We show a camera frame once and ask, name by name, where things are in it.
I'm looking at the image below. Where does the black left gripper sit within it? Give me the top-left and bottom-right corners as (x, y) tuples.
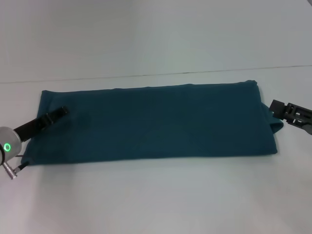
(12, 105), (71, 143)

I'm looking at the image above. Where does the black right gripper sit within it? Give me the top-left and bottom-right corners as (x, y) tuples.
(269, 98), (312, 136)

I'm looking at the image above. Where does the teal t-shirt with FREE print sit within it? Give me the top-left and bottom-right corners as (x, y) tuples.
(21, 79), (285, 169)

